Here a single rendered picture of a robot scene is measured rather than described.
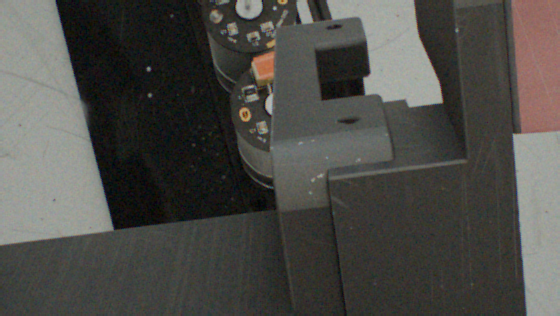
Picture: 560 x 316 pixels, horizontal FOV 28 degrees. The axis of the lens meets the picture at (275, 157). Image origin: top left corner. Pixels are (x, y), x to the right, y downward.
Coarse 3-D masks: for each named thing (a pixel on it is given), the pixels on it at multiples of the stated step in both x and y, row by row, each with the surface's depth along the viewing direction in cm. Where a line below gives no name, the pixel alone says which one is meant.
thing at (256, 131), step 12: (252, 72) 30; (240, 84) 29; (252, 84) 29; (240, 96) 29; (252, 96) 29; (264, 96) 29; (240, 108) 29; (252, 108) 29; (240, 120) 29; (252, 120) 29; (264, 120) 29; (240, 132) 29; (252, 132) 29; (264, 132) 29; (252, 144) 29; (264, 144) 29
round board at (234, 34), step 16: (208, 0) 30; (224, 0) 30; (272, 0) 30; (288, 0) 30; (208, 16) 30; (224, 16) 30; (272, 16) 30; (288, 16) 30; (208, 32) 30; (224, 32) 30; (240, 32) 30; (256, 32) 30; (272, 32) 30; (240, 48) 30; (256, 48) 30
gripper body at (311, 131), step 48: (288, 48) 16; (336, 48) 16; (288, 96) 14; (336, 96) 17; (288, 144) 12; (336, 144) 12; (384, 144) 12; (288, 192) 12; (288, 240) 12; (336, 288) 13
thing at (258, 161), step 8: (272, 96) 29; (264, 104) 29; (240, 136) 30; (240, 144) 31; (248, 144) 30; (240, 152) 32; (248, 152) 30; (256, 152) 30; (264, 152) 29; (248, 160) 31; (256, 160) 31; (264, 160) 30; (248, 168) 32; (256, 168) 32; (264, 168) 31; (256, 176) 32; (264, 176) 32; (264, 184) 33; (272, 184) 33
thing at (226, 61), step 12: (240, 0) 30; (252, 0) 30; (240, 12) 30; (252, 12) 30; (216, 48) 31; (216, 60) 32; (228, 60) 31; (240, 60) 30; (252, 60) 30; (216, 72) 33; (228, 72) 32; (240, 72) 31; (228, 84) 33
